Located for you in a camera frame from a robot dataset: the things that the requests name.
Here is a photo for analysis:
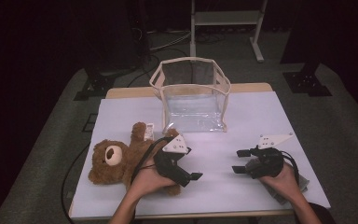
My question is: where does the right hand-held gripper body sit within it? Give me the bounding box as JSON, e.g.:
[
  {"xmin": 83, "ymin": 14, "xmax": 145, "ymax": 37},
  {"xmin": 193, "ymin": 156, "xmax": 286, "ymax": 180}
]
[{"xmin": 250, "ymin": 133, "xmax": 294, "ymax": 180}]

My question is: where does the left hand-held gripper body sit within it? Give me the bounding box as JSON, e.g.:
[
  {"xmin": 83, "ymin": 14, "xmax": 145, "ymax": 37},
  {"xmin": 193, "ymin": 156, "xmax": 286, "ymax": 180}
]
[{"xmin": 153, "ymin": 133, "xmax": 189, "ymax": 182}]

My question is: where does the clear plastic bag beige trim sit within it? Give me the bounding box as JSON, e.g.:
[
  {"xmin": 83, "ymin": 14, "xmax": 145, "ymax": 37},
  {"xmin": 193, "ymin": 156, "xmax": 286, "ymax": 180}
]
[{"xmin": 148, "ymin": 56, "xmax": 232, "ymax": 134}]

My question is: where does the brown teddy bear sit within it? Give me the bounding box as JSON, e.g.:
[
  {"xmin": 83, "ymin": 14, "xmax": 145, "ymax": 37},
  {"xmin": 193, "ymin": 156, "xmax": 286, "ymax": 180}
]
[{"xmin": 88, "ymin": 121, "xmax": 183, "ymax": 197}]

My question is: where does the person's right hand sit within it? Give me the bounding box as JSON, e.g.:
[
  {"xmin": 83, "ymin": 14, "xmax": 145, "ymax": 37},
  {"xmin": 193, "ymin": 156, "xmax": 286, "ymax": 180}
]
[{"xmin": 259, "ymin": 162, "xmax": 302, "ymax": 200}]

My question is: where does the person's left hand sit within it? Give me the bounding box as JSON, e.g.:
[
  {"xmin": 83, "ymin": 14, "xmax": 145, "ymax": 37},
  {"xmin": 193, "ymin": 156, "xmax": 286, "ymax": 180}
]
[{"xmin": 130, "ymin": 157, "xmax": 178, "ymax": 200}]

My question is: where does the white table sheet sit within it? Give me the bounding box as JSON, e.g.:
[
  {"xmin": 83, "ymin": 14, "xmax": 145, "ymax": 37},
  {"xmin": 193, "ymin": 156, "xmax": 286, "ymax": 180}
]
[{"xmin": 69, "ymin": 91, "xmax": 331, "ymax": 218}]

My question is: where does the person's black clothing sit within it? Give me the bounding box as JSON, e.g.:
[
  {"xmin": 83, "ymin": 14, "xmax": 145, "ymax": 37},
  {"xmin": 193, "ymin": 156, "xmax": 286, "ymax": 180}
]
[{"xmin": 307, "ymin": 202, "xmax": 337, "ymax": 224}]

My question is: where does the wooden table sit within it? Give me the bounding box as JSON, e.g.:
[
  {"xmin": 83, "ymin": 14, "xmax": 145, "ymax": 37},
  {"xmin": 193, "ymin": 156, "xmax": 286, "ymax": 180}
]
[{"xmin": 68, "ymin": 82, "xmax": 295, "ymax": 220}]

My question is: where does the dark floor outlet box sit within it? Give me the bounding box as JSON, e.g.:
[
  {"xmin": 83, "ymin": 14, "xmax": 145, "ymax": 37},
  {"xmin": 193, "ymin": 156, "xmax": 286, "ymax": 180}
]
[{"xmin": 82, "ymin": 113, "xmax": 99, "ymax": 133}]

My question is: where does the black stand base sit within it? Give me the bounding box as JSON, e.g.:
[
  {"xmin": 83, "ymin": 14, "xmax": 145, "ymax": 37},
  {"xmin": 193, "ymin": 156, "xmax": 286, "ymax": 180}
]
[
  {"xmin": 73, "ymin": 68, "xmax": 116, "ymax": 102},
  {"xmin": 282, "ymin": 62, "xmax": 333, "ymax": 97}
]

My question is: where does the left hand-held gripper black cable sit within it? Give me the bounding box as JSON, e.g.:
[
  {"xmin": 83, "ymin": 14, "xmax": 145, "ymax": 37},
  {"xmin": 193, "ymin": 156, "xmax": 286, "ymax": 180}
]
[{"xmin": 130, "ymin": 135, "xmax": 173, "ymax": 186}]

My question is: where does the hand-held gripper black cable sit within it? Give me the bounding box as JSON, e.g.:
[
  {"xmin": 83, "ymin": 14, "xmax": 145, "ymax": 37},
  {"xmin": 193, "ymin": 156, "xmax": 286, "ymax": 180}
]
[
  {"xmin": 130, "ymin": 135, "xmax": 173, "ymax": 186},
  {"xmin": 279, "ymin": 150, "xmax": 301, "ymax": 185}
]

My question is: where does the right hand-held gripper black cable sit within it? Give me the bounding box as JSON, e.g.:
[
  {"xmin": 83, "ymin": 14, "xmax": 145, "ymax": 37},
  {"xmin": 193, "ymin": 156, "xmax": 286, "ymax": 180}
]
[{"xmin": 279, "ymin": 150, "xmax": 301, "ymax": 185}]

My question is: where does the black floor cable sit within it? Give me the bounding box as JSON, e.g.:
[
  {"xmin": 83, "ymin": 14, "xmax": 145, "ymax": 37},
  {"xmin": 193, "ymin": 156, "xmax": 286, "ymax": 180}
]
[{"xmin": 127, "ymin": 54, "xmax": 158, "ymax": 88}]

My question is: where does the thin black cable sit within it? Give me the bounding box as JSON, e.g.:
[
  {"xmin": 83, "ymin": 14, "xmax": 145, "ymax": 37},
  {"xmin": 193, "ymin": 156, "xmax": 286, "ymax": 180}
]
[{"xmin": 61, "ymin": 143, "xmax": 91, "ymax": 224}]

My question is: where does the white floor cable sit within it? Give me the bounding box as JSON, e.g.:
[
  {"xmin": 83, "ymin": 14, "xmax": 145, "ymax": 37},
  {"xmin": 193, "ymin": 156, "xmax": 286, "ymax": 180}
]
[{"xmin": 148, "ymin": 29, "xmax": 192, "ymax": 52}]

